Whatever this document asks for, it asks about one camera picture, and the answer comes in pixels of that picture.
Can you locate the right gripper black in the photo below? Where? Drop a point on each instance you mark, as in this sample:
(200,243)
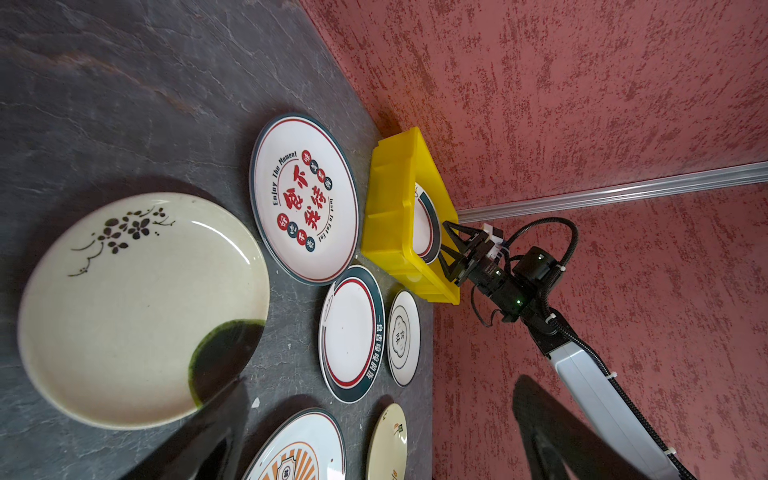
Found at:
(556,443)

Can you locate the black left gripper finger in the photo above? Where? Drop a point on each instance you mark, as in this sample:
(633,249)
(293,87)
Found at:
(208,446)

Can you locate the green red rim plate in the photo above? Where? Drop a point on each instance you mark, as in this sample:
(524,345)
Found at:
(427,236)

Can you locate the cream plate green patch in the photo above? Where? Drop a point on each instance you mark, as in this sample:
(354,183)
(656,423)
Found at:
(143,311)

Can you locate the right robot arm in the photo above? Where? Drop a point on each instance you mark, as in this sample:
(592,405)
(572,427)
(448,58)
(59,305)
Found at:
(594,387)

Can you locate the yellow plastic bin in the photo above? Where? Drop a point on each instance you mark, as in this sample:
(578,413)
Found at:
(398,164)

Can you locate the white plate flower outline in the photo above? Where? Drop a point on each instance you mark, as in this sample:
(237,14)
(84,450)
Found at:
(404,338)

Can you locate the orange sunburst plate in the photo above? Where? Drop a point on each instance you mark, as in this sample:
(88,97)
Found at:
(309,445)

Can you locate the green rim plate centre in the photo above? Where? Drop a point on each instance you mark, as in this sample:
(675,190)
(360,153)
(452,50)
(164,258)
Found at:
(352,334)

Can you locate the cream plate small flowers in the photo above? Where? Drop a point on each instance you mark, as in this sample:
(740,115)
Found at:
(388,449)

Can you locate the white plate red characters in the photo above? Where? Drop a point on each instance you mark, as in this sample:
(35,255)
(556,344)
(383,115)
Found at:
(304,199)

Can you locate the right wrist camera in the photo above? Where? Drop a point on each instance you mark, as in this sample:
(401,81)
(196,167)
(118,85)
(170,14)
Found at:
(493,240)

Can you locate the aluminium corner post right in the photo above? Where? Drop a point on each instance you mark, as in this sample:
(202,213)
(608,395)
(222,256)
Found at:
(728,177)

